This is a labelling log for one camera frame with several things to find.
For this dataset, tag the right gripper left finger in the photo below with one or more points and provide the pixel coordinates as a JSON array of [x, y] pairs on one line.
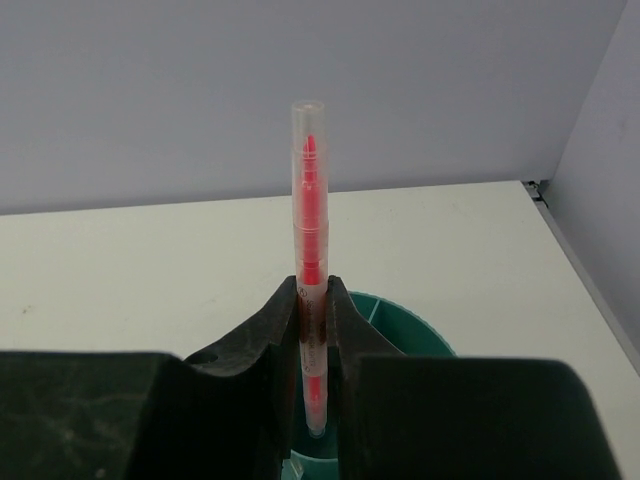
[[224, 412]]

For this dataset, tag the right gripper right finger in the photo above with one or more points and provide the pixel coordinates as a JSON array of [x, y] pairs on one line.
[[427, 417]]

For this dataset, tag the teal round organizer container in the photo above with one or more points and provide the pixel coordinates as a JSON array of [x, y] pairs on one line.
[[359, 324]]

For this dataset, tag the red transparent pen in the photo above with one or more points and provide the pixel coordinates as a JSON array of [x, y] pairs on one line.
[[311, 237]]

